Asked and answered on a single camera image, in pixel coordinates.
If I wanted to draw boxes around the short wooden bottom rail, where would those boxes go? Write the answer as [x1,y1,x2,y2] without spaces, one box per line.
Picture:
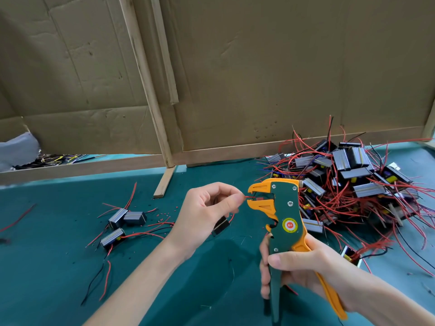
[0,154,167,186]

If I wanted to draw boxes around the person's left forearm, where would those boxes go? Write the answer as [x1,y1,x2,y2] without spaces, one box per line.
[85,241,188,326]

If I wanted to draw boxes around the creased brown cardboard panel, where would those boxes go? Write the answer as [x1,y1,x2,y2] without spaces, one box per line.
[0,0,164,157]

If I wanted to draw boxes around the long wooden bottom rail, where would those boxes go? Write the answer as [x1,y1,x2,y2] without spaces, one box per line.
[173,125,427,166]

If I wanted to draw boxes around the smooth brown cardboard panel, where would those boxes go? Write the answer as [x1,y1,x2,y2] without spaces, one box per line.
[163,0,435,150]

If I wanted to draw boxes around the person's left hand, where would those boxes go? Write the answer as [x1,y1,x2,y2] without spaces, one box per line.
[163,182,247,259]

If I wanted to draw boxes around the heap of black cables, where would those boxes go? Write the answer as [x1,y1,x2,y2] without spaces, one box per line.
[14,153,103,170]

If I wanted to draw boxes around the person's right hand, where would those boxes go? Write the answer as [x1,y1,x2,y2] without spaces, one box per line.
[259,233,371,313]

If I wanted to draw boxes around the person's right forearm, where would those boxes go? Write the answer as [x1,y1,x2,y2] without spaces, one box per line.
[350,278,435,326]

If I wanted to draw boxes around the pile of wired transformers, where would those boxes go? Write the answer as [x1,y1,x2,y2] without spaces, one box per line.
[255,115,435,276]

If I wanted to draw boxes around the orange green wire strippers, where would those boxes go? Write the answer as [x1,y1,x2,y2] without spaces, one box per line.
[246,177,348,326]

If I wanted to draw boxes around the grey plastic bag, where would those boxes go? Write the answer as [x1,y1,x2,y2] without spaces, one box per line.
[0,130,42,173]

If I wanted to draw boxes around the wide wooden post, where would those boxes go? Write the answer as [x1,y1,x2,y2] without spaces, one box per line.
[119,0,176,168]

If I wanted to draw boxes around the small wooden stick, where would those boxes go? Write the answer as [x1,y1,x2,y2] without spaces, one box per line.
[153,165,178,199]

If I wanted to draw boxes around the thin wooden strip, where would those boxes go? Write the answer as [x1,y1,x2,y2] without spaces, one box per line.
[150,0,179,105]

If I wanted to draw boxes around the wooden corner post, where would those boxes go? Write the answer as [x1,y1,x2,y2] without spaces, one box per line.
[423,98,435,140]

